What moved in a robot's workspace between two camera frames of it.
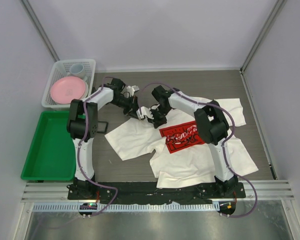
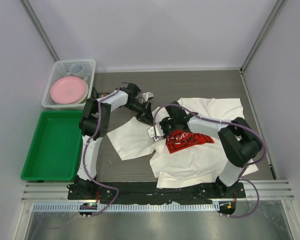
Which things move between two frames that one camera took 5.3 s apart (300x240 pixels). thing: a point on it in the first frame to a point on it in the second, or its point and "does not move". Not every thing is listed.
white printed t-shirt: (183, 156) does not move
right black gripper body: (159, 115) to (168, 126)
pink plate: (64, 89) does not move
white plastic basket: (61, 68) does not move
